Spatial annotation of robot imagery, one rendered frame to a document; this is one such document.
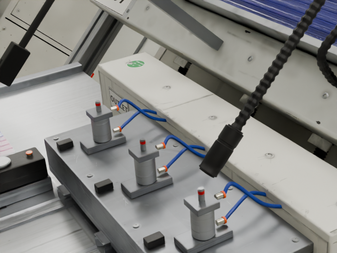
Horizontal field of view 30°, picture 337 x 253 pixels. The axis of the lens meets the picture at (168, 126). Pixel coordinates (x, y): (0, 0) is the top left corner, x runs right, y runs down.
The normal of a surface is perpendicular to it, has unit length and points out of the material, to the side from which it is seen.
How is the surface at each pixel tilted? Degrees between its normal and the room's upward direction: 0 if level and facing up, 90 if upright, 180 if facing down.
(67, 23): 90
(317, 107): 90
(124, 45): 90
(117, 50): 90
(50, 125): 43
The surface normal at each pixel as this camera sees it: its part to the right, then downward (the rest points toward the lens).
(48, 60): 0.50, 0.38
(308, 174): -0.07, -0.88
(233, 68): -0.67, -0.40
